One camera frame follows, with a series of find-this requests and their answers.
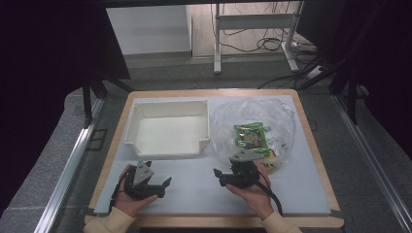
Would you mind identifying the white metal desk frame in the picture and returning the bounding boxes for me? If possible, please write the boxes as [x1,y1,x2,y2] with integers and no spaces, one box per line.
[213,1,305,75]

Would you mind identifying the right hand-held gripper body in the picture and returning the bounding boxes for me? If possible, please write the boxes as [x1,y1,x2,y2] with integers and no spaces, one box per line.
[226,149,265,189]

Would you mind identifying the black curtain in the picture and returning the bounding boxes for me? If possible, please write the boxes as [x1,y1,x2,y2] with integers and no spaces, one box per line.
[0,0,131,217]
[336,0,412,159]

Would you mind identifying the white power strip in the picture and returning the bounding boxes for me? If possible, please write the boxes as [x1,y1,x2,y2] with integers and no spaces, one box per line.
[306,65,326,80]

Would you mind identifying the clear plastic bag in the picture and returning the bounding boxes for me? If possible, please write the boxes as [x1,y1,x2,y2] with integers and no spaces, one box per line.
[209,96,297,173]

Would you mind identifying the green snack packet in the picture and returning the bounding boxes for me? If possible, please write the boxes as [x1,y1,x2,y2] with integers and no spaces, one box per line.
[233,121,272,158]

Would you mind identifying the black metal stand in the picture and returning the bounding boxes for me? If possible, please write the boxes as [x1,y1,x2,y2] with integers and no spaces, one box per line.
[295,6,372,126]
[81,48,135,129]

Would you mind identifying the yellow snack packet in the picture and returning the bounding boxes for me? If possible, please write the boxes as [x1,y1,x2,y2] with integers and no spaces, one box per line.
[260,150,288,173]

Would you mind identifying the black floor cables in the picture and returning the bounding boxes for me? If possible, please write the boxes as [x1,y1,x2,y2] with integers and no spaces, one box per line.
[210,2,320,90]

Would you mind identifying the person's right hand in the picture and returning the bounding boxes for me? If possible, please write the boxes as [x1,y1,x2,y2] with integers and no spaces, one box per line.
[225,160,276,221]

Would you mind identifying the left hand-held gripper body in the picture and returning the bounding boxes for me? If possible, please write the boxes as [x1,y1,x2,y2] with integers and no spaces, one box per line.
[123,159,155,200]

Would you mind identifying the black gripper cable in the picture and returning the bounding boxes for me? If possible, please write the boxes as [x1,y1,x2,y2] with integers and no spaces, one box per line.
[255,180,285,217]
[109,174,128,213]

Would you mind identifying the aluminium rail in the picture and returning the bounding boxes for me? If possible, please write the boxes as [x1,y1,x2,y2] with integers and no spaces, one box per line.
[331,93,412,233]
[33,96,106,233]

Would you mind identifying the white plastic bin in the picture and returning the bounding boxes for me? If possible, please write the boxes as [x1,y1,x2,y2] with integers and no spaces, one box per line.
[123,99,211,160]

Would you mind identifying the white board panel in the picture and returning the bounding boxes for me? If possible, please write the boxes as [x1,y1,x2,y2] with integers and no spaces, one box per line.
[106,5,192,55]

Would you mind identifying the person's left hand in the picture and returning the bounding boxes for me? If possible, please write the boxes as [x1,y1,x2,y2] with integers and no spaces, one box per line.
[113,163,159,218]

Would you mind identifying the white foam mat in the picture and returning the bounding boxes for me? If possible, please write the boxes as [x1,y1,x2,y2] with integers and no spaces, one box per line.
[92,94,332,216]

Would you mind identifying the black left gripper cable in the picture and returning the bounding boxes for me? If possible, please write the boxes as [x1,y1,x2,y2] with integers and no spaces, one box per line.
[109,174,128,213]

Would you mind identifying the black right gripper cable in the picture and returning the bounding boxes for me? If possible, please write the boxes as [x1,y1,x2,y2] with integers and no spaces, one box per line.
[255,180,285,217]

